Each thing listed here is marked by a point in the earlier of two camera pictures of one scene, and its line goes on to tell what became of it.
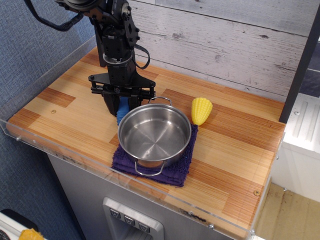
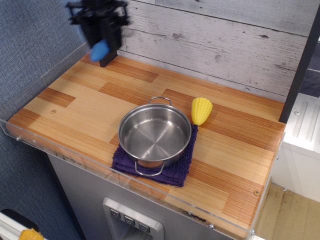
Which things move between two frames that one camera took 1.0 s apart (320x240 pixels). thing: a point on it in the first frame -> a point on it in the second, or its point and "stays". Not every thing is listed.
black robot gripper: [122, 79] -> [100, 19]
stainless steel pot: [153, 133] stays
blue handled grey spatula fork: [123, 108] -> [99, 50]
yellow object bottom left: [31, 234] stays
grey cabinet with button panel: [106, 207] stays
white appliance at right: [297, 167] stays
